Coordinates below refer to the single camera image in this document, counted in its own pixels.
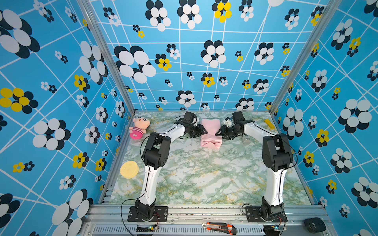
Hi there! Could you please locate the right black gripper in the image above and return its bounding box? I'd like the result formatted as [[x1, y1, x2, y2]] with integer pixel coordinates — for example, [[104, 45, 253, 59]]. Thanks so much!
[[214, 126, 239, 140]]

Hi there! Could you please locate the purple wrapping paper sheet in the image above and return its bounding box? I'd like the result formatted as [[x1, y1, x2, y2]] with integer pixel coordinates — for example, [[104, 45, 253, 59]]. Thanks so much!
[[200, 119, 222, 149]]

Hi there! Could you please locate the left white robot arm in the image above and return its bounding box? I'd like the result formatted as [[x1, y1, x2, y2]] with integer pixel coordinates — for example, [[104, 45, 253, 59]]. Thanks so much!
[[136, 112, 207, 207]]

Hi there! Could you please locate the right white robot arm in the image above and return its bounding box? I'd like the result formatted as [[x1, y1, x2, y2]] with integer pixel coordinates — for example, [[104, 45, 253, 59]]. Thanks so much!
[[216, 111, 293, 221]]

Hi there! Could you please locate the yellow tape piece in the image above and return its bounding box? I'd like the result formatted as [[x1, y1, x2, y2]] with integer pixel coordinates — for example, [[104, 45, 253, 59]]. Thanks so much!
[[264, 119, 276, 130]]

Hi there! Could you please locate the pink plush doll toy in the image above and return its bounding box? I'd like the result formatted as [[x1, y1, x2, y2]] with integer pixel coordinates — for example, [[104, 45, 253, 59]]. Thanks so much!
[[129, 117, 151, 140]]

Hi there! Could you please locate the yellow round disc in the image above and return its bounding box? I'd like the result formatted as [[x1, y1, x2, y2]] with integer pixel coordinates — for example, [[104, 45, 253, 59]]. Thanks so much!
[[120, 161, 139, 179]]

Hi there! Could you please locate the red black utility knife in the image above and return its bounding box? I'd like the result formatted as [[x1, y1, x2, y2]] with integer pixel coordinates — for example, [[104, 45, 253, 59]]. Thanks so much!
[[202, 222, 237, 235]]

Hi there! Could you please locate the black computer mouse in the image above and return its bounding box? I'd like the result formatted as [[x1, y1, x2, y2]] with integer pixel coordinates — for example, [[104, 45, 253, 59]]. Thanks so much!
[[304, 217, 326, 234]]

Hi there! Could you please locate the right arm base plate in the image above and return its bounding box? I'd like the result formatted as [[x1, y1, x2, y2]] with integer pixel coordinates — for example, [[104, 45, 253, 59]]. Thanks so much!
[[244, 206, 288, 224]]

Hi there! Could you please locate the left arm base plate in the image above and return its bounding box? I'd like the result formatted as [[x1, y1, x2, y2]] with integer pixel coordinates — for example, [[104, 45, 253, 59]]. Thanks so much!
[[127, 200, 168, 222]]

